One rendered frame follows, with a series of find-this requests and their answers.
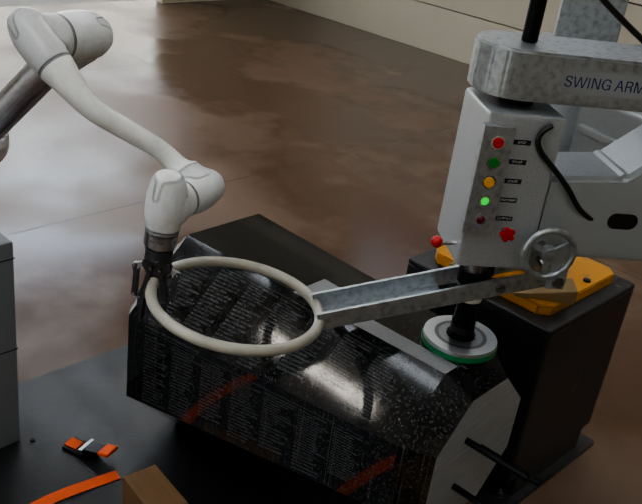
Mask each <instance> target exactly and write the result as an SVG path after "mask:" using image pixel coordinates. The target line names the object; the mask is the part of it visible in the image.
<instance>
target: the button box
mask: <svg viewBox="0 0 642 504"><path fill-rule="evenodd" d="M516 130H517V128H516V127H515V126H511V125H500V124H491V123H487V122H483V123H482V127H481V132H480V137H479V141H478V146H477V150H476V155H475V159H474V164H473V169H472V173H471V178H470V182H469V187H468V191H467V196H466V200H465V205H464V210H463V214H462V219H461V223H460V230H461V231H462V232H465V233H481V234H492V231H493V227H494V222H495V218H496V214H497V210H498V205H499V201H500V197H501V193H502V189H503V184H504V180H505V176H506V172H507V168H508V163H509V159H510V155H511V151H512V147H513V142H514V138H515V134H516ZM495 136H502V137H504V139H505V145H504V147H503V148H502V149H500V150H495V149H493V148H492V147H491V141H492V139H493V138H494V137H495ZM491 156H498V157H499V158H500V160H501V164H500V166H499V167H498V168H497V169H494V170H491V169H489V168H488V167H487V165H486V162H487V159H488V158H489V157H491ZM488 175H492V176H494V177H495V178H496V184H495V186H494V187H493V188H491V189H486V188H484V187H483V186H482V180H483V178H484V177H486V176H488ZM484 194H487V195H489V196H491V198H492V202H491V204H490V205H489V206H488V207H486V208H482V207H480V206H479V205H478V199H479V197H480V196H482V195H484ZM479 213H484V214H486V216H487V222H486V224H484V225H483V226H476V225H475V224H474V222H473V219H474V217H475V216H476V215H477V214H479Z"/></svg>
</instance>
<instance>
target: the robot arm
mask: <svg viewBox="0 0 642 504"><path fill-rule="evenodd" d="M7 29H8V33H9V35H10V38H11V40H12V42H13V44H14V46H15V48H16V49H17V51H18V52H19V54H20V55H21V57H22V58H23V59H24V60H25V62H26V63H25V64H24V65H23V66H22V68H21V69H20V70H19V71H18V72H17V73H16V74H15V75H14V76H13V77H12V78H11V79H10V80H9V81H8V82H7V84H6V85H5V86H4V87H3V88H2V89H1V90H0V162H1V161H2V160H3V159H4V158H5V156H6V155H7V152H8V150H9V145H10V142H9V131H10V130H11V129H12V128H13V127H14V126H15V125H16V124H17V123H18V122H19V121H20V120H21V119H22V118H23V117H24V116H25V115H26V114H27V113H28V112H29V111H30V110H31V109H32V108H33V107H34V106H35V105H36V104H37V103H38V102H39V101H40V100H41V99H42V98H43V97H44V96H45V95H46V94H47V93H48V92H49V91H50V90H51V89H53V90H55V91H56V92H57V93H58V94H59V95H60V96H61V97H62V98H63V99H64V100H65V101H66V102H67V103H68V104H70V105H71V106H72V107H73V108H74V109H75V110H76V111H77V112H78V113H80V114H81V115H82V116H83V117H85V118H86V119H87V120H89V121H90V122H92V123H93V124H95V125H97V126H98V127H100V128H102V129H104V130H105V131H107V132H109V133H111V134H113V135H115V136H116V137H118V138H120V139H122V140H124V141H126V142H128V143H129V144H131V145H133V146H135V147H137V148H139V149H141V150H142V151H144V152H146V153H148V154H149V155H151V156H152V157H154V158H155V159H156V160H158V161H159V162H160V163H161V164H162V166H163V167H164V168H165V169H162V170H159V171H157V172H156V173H154V175H153V177H152V179H151V181H150V183H149V186H148V189H147V194H146V199H145V208H144V216H145V232H144V240H143V243H144V245H145V253H144V259H143V260H142V261H138V260H135V261H134V262H133V263H132V268H133V279H132V289H131V294H132V295H135V296H136V297H137V305H136V306H137V308H140V309H139V316H138V321H141V320H142V319H143V317H144V312H145V304H146V299H145V295H144V293H145V290H146V286H147V283H148V281H149V280H150V278H151V277H155V278H157V279H158V280H159V283H160V292H161V301H160V303H159V304H160V305H161V307H162V308H163V310H164V311H165V312H166V311H167V304H170V305H172V304H173V302H174V300H175V297H176V291H177V285H178V279H179V276H180V275H181V273H182V272H181V271H180V270H178V271H177V270H175V269H174V268H173V265H172V258H173V252H174V249H175V248H176V246H177V241H178V235H179V229H180V225H181V224H182V223H184V222H185V220H186V219H187V218H188V217H190V216H191V215H195V214H199V213H201V212H203V211H205V210H207V209H209V208H210V207H212V206H213V205H214V204H215V203H216V202H217V201H218V200H219V199H220V198H221V197H222V195H223V193H224V190H225V183H224V180H223V178H222V176H221V175H220V174H219V173H218V172H216V171H215V170H212V169H209V168H206V167H204V166H202V165H200V164H199V163H197V162H196V161H190V160H187V159H185V158H184V157H183V156H182V155H181V154H180V153H179V152H178V151H176V150H175V149H174V148H173V147H172V146H171V145H169V144H168V143H167V142H165V141H164V140H162V139H161V138H159V137H158V136H156V135H155V134H153V133H151V132H150V131H148V130H146V129H145V128H143V127H142V126H140V125H138V124H137V123H135V122H133V121H132V120H130V119H128V118H127V117H125V116H124V115H122V114H120V113H119V112H117V111H115V110H114V109H112V108H111V107H109V106H108V105H106V104H105V103H104V102H102V101H101V100H100V99H99V98H98V97H97V96H96V95H95V94H94V93H93V92H92V91H91V90H90V88H89V87H88V85H87V84H86V82H85V80H84V78H83V77H82V75H81V73H80V71H79V70H80V69H82V68H83V67H85V66H86V65H88V64H90V63H91V62H93V61H95V60H96V59H97V58H99V57H101V56H103V55H104V54H105V53H106V52H107V51H108V50H109V49H110V47H111V46H112V43H113V30H112V28H111V25H110V24H109V23H108V22H107V21H106V20H105V19H104V18H103V16H101V15H99V14H97V13H95V12H92V11H87V10H66V11H60V12H57V13H52V14H48V13H42V14H40V13H39V12H38V11H37V10H36V9H33V8H30V7H19V8H17V9H15V10H14V11H13V12H12V13H11V14H10V15H9V16H8V18H7ZM142 266H143V268H144V269H145V271H146V275H145V278H144V281H143V283H142V286H141V288H140V290H138V286H139V277H140V268H141V267H142ZM170 272H171V273H172V278H173V279H172V283H171V289H170V295H169V298H168V290H167V281H166V279H167V275H168V274H169V273H170Z"/></svg>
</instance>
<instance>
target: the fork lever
mask: <svg viewBox="0 0 642 504"><path fill-rule="evenodd" d="M528 265H529V266H530V268H532V267H537V266H541V268H542V265H543V260H542V259H541V258H540V256H539V254H531V256H530V260H529V264H528ZM459 266H460V265H454V266H449V267H444V268H439V269H433V270H428V271H423V272H418V273H413V274H408V275H402V276H397V277H392V278H387V279H382V280H376V281H371V282H366V283H361V284H356V285H350V286H345V287H340V288H335V289H330V290H324V291H319V292H314V293H312V299H318V300H319V301H320V302H321V304H322V306H323V309H324V312H320V313H316V317H317V320H323V321H324V328H323V330H324V329H329V328H334V327H339V326H345V325H350V324H355V323H360V322H365V321H370V320H375V319H381V318H386V317H391V316H396V315H401V314H406V313H411V312H417V311H422V310H427V309H432V308H437V307H442V306H448V305H453V304H458V303H463V302H468V301H473V300H478V299H484V298H489V297H494V296H499V295H504V294H509V293H514V292H520V291H525V290H530V289H535V288H540V287H545V284H546V280H538V279H535V278H532V277H530V276H529V275H528V274H526V273H522V274H516V275H511V276H506V277H501V278H496V279H491V280H485V281H480V282H475V283H470V284H465V285H460V286H454V287H449V288H444V289H439V287H438V286H439V285H444V284H449V283H455V282H458V280H457V274H458V270H459ZM517 270H522V269H517V268H499V267H495V270H494V274H493V275H496V274H501V273H506V272H511V271H517ZM563 285H564V280H563V278H559V277H556V278H555V279H554V280H552V286H553V287H554V288H557V289H559V288H560V287H562V286H563Z"/></svg>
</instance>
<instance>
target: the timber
mask: <svg viewBox="0 0 642 504"><path fill-rule="evenodd" d="M122 504H189V503H188V502H187V501H186V500H185V499H184V498H183V496H182V495H181V494H180V493H179V492H178V491H177V489H176V488H175V487H174V486H173V485H172V483H171V482H170V481H169V480H168V479H167V478H166V476H165V475H164V474H163V473H162V472H161V471H160V469H159V468H158V467H157V466H156V465H153V466H150V467H147V468H145V469H142V470H140V471H137V472H134V473H132V474H129V475H127V476H124V477H123V488H122Z"/></svg>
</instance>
